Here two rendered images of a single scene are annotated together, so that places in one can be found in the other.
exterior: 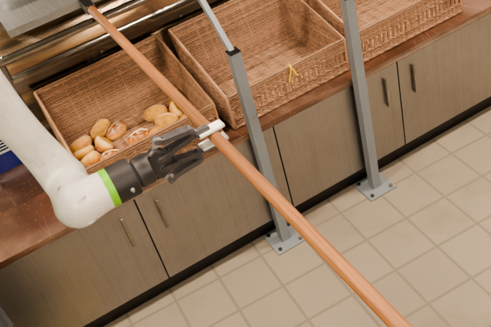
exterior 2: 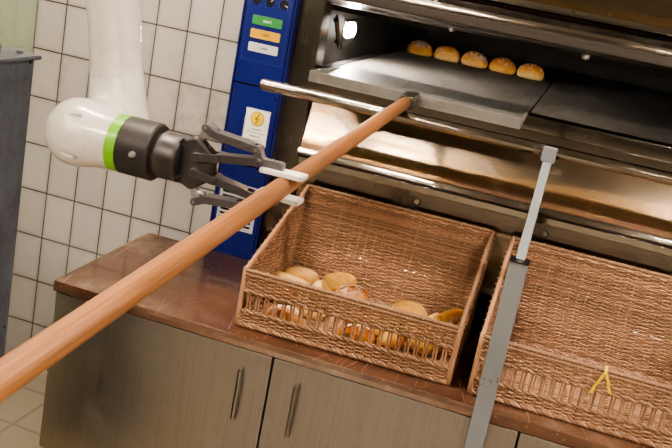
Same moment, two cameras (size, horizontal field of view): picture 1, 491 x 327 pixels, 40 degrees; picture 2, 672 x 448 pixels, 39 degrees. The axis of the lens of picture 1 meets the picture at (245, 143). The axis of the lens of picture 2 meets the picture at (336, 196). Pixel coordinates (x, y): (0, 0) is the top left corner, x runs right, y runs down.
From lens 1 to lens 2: 0.95 m
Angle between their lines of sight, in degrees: 36
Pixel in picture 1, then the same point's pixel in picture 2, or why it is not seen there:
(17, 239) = not seen: hidden behind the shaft
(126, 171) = (144, 129)
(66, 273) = (141, 378)
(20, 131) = (102, 16)
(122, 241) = (224, 402)
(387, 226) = not seen: outside the picture
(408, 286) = not seen: outside the picture
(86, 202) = (75, 121)
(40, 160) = (99, 69)
